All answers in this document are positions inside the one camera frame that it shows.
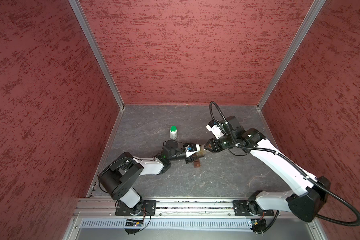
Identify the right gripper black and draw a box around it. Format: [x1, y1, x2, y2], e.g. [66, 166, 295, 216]
[203, 133, 237, 154]

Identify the white pill bottle green cap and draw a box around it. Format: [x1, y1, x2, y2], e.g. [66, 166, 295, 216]
[170, 126, 178, 140]

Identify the brown weekly pill organizer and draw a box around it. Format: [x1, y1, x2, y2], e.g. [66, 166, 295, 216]
[194, 160, 201, 168]

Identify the small clear orange-cap bottle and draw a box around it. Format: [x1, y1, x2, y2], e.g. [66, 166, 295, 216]
[197, 146, 207, 158]

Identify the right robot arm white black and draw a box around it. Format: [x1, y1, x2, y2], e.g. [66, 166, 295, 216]
[204, 116, 331, 223]

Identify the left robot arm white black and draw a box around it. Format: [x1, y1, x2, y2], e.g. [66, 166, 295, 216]
[98, 140, 203, 216]

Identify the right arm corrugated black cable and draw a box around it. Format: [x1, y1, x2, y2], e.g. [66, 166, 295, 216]
[209, 101, 360, 227]

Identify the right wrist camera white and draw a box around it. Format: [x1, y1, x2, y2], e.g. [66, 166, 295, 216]
[206, 121, 225, 140]

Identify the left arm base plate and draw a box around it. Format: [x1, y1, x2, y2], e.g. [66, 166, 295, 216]
[115, 200, 157, 216]

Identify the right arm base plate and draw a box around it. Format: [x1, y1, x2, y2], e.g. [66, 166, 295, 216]
[233, 200, 275, 218]

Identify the left controller board with wires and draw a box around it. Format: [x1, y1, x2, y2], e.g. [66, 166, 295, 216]
[124, 210, 152, 235]

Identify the controller board with wires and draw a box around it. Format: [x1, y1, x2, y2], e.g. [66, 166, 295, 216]
[124, 210, 152, 235]
[251, 210, 280, 235]

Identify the right controller board with wires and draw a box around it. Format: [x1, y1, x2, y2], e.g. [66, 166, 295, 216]
[251, 210, 280, 235]

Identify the aluminium front rail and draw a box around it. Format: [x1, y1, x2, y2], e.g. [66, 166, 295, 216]
[74, 197, 316, 219]

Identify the white slotted cable duct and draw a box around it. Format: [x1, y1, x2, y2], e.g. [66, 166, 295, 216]
[80, 218, 252, 232]

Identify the right aluminium corner post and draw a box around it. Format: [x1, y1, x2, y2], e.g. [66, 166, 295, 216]
[257, 0, 326, 112]

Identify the aluminium corner post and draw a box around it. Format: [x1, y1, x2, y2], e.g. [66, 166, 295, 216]
[257, 0, 326, 112]
[69, 0, 125, 111]

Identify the left aluminium corner post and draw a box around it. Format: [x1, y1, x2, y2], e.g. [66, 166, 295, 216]
[69, 0, 125, 111]

